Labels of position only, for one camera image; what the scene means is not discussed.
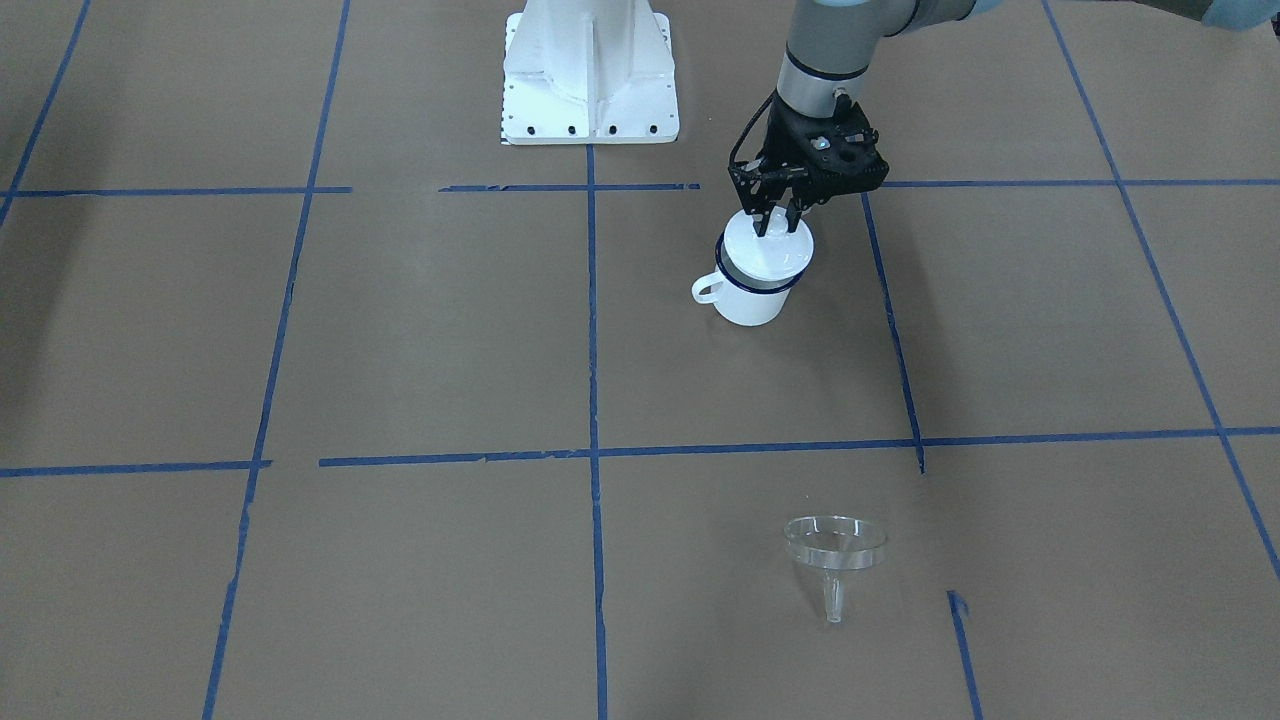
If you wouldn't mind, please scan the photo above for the white cup lid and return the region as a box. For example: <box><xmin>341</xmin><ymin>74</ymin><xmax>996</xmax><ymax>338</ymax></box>
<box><xmin>722</xmin><ymin>206</ymin><xmax>815</xmax><ymax>282</ymax></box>

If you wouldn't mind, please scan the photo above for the white enamel cup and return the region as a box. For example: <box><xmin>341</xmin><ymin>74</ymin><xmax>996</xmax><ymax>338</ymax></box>
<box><xmin>690</xmin><ymin>234</ymin><xmax>812</xmax><ymax>327</ymax></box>

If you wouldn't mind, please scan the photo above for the white pedestal column base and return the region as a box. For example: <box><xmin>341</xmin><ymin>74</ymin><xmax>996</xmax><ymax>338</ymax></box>
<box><xmin>500</xmin><ymin>1</ymin><xmax>680</xmax><ymax>146</ymax></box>

